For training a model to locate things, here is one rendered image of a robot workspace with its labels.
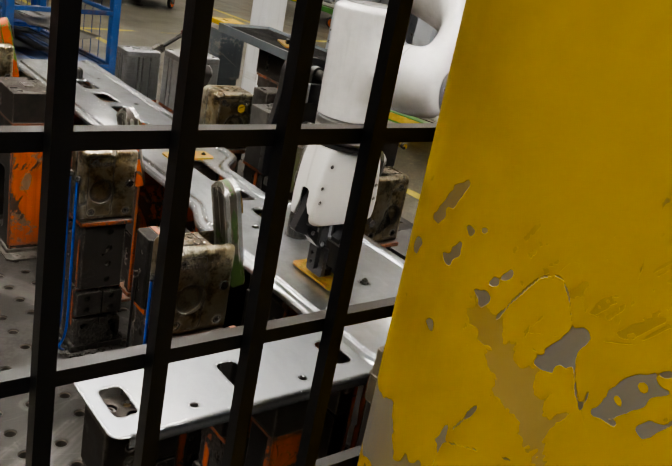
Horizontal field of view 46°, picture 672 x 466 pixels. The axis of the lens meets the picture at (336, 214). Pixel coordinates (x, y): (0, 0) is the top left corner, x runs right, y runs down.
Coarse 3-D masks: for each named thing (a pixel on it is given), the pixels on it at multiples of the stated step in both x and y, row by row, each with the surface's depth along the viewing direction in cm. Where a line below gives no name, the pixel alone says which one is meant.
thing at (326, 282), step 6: (294, 264) 102; (300, 264) 102; (306, 270) 101; (330, 270) 100; (312, 276) 99; (324, 276) 100; (330, 276) 100; (318, 282) 98; (324, 282) 98; (330, 282) 99; (330, 288) 97
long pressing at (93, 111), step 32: (32, 64) 178; (96, 64) 189; (96, 96) 163; (128, 96) 168; (160, 160) 132; (224, 160) 138; (192, 192) 121; (256, 192) 126; (256, 224) 114; (288, 256) 105; (384, 256) 111; (288, 288) 97; (320, 288) 98; (352, 288) 100; (384, 288) 101; (384, 320) 93
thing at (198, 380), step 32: (224, 352) 80; (288, 352) 82; (352, 352) 85; (96, 384) 71; (128, 384) 72; (192, 384) 74; (224, 384) 75; (288, 384) 77; (352, 384) 80; (96, 416) 67; (128, 416) 68; (192, 416) 69; (224, 416) 71
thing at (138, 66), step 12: (120, 48) 185; (132, 48) 186; (144, 48) 188; (120, 60) 185; (132, 60) 184; (144, 60) 186; (156, 60) 187; (120, 72) 186; (132, 72) 185; (144, 72) 187; (156, 72) 189; (132, 84) 186; (144, 84) 188; (156, 84) 190
